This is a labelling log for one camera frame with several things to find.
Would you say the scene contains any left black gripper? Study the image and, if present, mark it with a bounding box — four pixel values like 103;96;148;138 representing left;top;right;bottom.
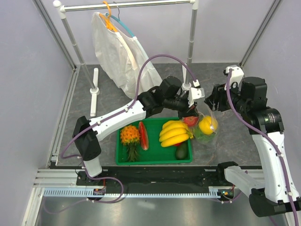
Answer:
164;93;199;120

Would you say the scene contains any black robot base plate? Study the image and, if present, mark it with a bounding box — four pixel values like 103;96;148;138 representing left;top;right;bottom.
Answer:
76;166;233;194

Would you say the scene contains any white slotted cable duct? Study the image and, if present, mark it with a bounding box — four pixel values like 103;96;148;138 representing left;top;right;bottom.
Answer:
43;187;222;199

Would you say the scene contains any yellow lemon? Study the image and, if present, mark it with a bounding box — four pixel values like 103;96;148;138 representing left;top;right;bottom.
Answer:
198;115;218;135

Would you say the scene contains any red watermelon slice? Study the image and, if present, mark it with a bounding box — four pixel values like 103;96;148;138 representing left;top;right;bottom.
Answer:
138;121;149;151

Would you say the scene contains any clear dotted zip top bag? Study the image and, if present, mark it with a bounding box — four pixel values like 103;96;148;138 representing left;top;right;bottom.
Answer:
181;103;219;148

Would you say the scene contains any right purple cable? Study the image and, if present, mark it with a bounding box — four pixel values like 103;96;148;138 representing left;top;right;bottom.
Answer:
226;68;298;226

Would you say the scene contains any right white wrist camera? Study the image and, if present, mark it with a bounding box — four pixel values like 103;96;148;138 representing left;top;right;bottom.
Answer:
223;65;244;91

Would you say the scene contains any yellow banana bunch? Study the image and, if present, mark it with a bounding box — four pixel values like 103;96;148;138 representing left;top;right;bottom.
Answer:
159;121;194;147

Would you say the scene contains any orange plastic pineapple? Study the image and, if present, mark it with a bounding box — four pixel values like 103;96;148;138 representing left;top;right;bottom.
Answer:
120;125;140;162

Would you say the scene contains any white garment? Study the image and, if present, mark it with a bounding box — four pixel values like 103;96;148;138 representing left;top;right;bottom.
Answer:
91;12;149;99

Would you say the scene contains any teal clothes hanger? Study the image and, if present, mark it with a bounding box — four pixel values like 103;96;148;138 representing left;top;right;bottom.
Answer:
111;1;136;38

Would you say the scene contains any silver white clothes rack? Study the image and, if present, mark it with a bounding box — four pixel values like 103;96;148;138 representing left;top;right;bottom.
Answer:
53;0;199;117

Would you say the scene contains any green plastic lettuce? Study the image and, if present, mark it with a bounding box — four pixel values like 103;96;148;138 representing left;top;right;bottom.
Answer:
193;129;216;144

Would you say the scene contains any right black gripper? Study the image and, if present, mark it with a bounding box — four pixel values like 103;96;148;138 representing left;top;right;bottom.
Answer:
205;80;250;114

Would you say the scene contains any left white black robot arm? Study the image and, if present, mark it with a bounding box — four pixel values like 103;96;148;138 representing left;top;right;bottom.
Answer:
72;76;205;185

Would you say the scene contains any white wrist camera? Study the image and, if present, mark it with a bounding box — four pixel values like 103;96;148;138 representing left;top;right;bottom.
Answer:
188;80;205;107
223;65;244;91

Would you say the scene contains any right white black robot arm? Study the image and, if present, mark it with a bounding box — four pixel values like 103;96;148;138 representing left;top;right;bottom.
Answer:
205;77;301;218

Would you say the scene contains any dark green avocado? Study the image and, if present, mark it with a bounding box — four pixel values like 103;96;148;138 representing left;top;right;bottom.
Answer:
175;143;188;160

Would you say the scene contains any purple cable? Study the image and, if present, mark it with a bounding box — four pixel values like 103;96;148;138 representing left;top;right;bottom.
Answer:
60;54;199;179
226;68;298;226

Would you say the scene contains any orange clothes hanger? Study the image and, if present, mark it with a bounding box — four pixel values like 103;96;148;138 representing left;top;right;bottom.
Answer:
99;0;117;32

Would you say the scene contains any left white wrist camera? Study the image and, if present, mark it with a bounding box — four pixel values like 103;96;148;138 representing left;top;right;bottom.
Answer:
188;80;205;107

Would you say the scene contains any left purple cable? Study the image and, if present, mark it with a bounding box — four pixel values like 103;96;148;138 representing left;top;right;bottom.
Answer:
60;54;199;179

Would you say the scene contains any red tomato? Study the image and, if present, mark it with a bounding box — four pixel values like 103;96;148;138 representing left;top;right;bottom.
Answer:
183;116;199;127

